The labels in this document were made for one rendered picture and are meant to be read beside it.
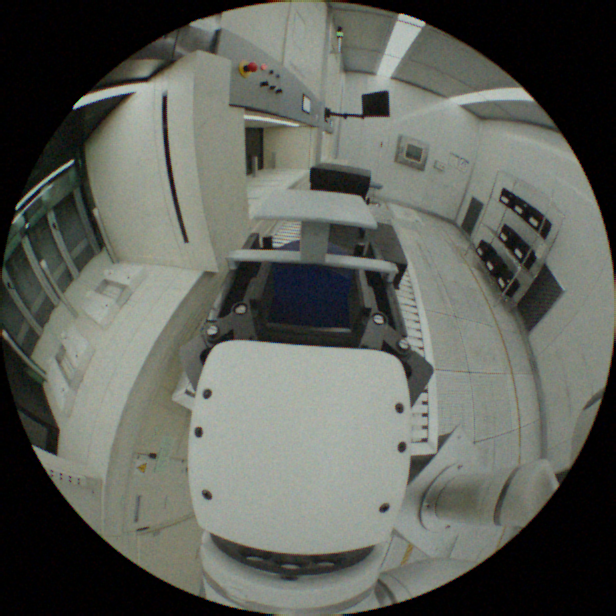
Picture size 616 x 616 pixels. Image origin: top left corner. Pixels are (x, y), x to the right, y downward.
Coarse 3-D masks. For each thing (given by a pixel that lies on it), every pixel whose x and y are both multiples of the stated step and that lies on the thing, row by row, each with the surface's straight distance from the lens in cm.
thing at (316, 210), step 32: (288, 192) 27; (320, 192) 28; (320, 224) 22; (352, 224) 20; (256, 256) 27; (288, 256) 27; (320, 256) 25; (352, 256) 39; (224, 288) 27; (384, 288) 28
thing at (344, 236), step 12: (336, 228) 69; (348, 228) 71; (360, 228) 70; (384, 228) 79; (336, 240) 62; (348, 240) 63; (360, 240) 65; (372, 240) 67; (384, 240) 69; (396, 240) 73; (348, 252) 57; (384, 252) 62; (396, 252) 65; (396, 264) 60; (396, 276) 63; (396, 288) 66
